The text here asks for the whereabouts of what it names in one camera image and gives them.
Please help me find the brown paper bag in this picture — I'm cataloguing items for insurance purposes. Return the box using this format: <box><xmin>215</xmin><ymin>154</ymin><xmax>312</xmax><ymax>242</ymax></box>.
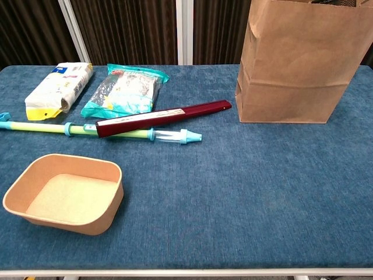
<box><xmin>234</xmin><ymin>0</ymin><xmax>373</xmax><ymax>124</ymax></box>

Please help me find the dark brown pleated curtain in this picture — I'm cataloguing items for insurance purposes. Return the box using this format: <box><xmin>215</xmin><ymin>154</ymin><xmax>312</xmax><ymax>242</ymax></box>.
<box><xmin>193</xmin><ymin>0</ymin><xmax>253</xmax><ymax>65</ymax></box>
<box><xmin>0</xmin><ymin>0</ymin><xmax>82</xmax><ymax>71</ymax></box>
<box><xmin>71</xmin><ymin>0</ymin><xmax>178</xmax><ymax>66</ymax></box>
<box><xmin>361</xmin><ymin>49</ymin><xmax>373</xmax><ymax>69</ymax></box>

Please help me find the dark red long box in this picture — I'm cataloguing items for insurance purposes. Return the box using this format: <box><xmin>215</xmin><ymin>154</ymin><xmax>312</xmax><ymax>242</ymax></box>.
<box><xmin>95</xmin><ymin>100</ymin><xmax>233</xmax><ymax>138</ymax></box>

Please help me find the white yellow paper package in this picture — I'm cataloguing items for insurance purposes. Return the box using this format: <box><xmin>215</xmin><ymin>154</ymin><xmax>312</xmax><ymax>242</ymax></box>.
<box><xmin>24</xmin><ymin>62</ymin><xmax>94</xmax><ymax>121</ymax></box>

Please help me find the white table frame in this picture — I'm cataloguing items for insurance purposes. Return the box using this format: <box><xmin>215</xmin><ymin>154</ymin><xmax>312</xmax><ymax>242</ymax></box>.
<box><xmin>0</xmin><ymin>268</ymin><xmax>373</xmax><ymax>278</ymax></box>

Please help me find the teal green toy pump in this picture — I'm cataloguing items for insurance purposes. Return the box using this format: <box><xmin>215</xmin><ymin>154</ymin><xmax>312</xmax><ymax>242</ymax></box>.
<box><xmin>0</xmin><ymin>112</ymin><xmax>203</xmax><ymax>145</ymax></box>

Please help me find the white partition frame post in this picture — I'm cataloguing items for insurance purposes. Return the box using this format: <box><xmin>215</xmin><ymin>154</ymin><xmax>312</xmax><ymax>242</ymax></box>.
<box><xmin>175</xmin><ymin>0</ymin><xmax>194</xmax><ymax>66</ymax></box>
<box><xmin>57</xmin><ymin>0</ymin><xmax>92</xmax><ymax>64</ymax></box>

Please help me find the blue fabric table cover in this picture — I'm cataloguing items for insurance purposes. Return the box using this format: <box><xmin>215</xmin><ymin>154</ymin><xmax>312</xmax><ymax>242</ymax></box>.
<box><xmin>0</xmin><ymin>64</ymin><xmax>373</xmax><ymax>271</ymax></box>

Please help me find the teal clear snack packet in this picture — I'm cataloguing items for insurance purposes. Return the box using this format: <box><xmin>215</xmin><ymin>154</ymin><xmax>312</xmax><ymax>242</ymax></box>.
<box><xmin>80</xmin><ymin>64</ymin><xmax>170</xmax><ymax>119</ymax></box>

